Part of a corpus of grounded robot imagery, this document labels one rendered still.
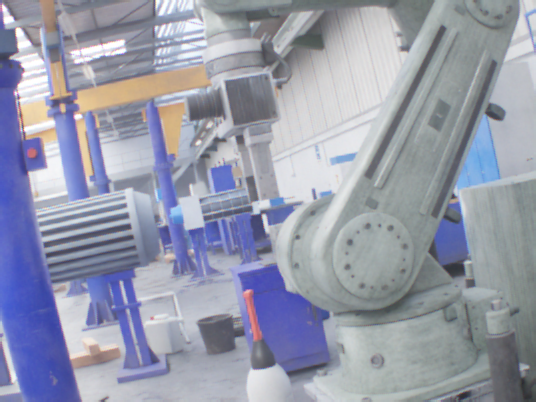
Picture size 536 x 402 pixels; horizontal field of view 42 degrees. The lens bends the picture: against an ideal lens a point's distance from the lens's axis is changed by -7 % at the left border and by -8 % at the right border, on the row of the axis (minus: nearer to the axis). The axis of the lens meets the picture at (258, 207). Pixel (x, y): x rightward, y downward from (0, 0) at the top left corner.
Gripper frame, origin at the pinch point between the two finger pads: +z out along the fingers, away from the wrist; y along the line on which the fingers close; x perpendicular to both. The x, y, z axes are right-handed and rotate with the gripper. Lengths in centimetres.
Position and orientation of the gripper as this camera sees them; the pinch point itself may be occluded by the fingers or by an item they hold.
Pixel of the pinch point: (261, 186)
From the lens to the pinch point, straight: 195.8
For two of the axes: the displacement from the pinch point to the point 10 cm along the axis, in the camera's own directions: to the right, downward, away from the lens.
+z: 2.1, 9.8, 0.2
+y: -1.9, 0.2, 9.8
